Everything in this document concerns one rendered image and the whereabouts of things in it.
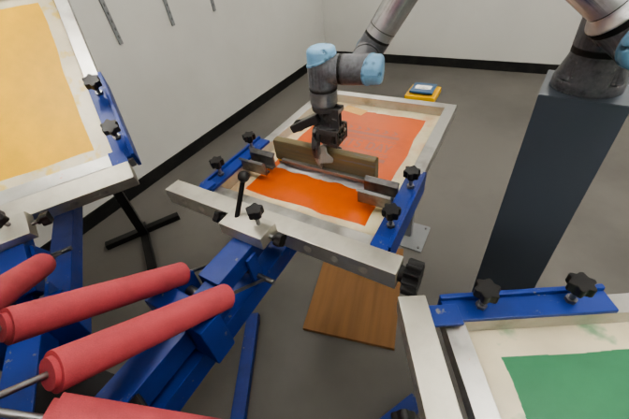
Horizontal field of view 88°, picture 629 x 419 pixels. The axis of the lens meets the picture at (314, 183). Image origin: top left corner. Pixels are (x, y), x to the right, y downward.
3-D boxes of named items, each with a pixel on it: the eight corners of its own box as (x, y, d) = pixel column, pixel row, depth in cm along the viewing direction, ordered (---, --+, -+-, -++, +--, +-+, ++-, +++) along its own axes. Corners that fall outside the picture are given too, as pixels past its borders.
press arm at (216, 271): (253, 234, 83) (248, 220, 80) (271, 241, 80) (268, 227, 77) (204, 288, 72) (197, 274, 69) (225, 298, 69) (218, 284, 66)
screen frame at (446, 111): (324, 95, 153) (323, 88, 151) (455, 113, 127) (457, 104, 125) (206, 199, 102) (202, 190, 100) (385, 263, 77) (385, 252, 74)
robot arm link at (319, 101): (303, 93, 86) (318, 80, 92) (305, 108, 89) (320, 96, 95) (329, 96, 83) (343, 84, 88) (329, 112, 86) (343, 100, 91)
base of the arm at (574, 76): (624, 78, 82) (645, 36, 76) (624, 103, 73) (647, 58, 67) (553, 71, 90) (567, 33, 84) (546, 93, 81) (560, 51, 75)
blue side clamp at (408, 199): (407, 186, 99) (409, 167, 94) (424, 191, 96) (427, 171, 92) (370, 259, 79) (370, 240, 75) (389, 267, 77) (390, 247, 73)
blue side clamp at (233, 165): (262, 151, 123) (257, 135, 119) (272, 153, 121) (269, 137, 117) (206, 200, 104) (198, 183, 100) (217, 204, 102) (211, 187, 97)
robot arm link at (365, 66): (387, 43, 83) (344, 44, 86) (382, 59, 74) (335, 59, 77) (386, 74, 88) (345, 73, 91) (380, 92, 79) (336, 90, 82)
